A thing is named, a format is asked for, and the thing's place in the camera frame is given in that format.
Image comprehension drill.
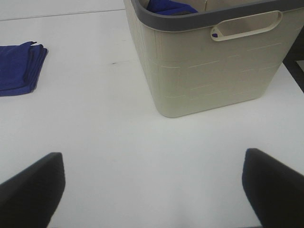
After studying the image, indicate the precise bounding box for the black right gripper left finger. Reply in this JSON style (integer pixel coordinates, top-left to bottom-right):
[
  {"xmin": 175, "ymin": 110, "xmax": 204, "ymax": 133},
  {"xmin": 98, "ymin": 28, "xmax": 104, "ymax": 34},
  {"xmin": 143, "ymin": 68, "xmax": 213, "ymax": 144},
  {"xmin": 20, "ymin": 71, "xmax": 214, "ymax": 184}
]
[{"xmin": 0, "ymin": 152, "xmax": 66, "ymax": 228}]

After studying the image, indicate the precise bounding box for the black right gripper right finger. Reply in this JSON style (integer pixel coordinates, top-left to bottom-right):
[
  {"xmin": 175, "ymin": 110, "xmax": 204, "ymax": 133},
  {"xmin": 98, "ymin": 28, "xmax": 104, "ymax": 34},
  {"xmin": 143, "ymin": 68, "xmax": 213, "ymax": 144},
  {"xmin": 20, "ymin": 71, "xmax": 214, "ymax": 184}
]
[{"xmin": 242, "ymin": 148, "xmax": 304, "ymax": 228}]

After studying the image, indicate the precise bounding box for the blue towel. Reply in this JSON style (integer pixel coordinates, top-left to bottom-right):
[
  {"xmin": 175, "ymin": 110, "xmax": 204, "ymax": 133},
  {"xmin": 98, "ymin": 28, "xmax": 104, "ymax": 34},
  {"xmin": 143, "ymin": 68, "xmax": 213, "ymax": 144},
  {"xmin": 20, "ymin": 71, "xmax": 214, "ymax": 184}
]
[
  {"xmin": 0, "ymin": 41, "xmax": 48, "ymax": 96},
  {"xmin": 146, "ymin": 0, "xmax": 198, "ymax": 16}
]

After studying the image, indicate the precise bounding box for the beige laundry basket grey rim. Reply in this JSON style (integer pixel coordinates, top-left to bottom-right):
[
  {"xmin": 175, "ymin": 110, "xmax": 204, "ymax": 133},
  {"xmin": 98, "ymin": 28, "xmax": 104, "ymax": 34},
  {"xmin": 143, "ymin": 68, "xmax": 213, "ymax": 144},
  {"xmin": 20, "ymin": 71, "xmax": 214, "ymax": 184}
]
[{"xmin": 124, "ymin": 0, "xmax": 304, "ymax": 117}]

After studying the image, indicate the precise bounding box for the blue towel inside beige basket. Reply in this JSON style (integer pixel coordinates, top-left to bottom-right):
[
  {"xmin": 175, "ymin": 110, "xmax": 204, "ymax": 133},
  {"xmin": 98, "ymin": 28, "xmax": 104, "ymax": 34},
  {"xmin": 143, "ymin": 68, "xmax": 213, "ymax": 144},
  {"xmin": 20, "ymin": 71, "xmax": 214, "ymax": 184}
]
[{"xmin": 146, "ymin": 0, "xmax": 198, "ymax": 16}]

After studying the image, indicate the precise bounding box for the black table frame edge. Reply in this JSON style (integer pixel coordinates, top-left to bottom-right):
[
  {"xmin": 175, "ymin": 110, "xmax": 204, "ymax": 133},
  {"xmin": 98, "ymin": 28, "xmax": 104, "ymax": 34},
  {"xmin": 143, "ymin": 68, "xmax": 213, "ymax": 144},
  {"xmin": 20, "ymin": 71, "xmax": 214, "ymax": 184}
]
[{"xmin": 283, "ymin": 53, "xmax": 304, "ymax": 92}]

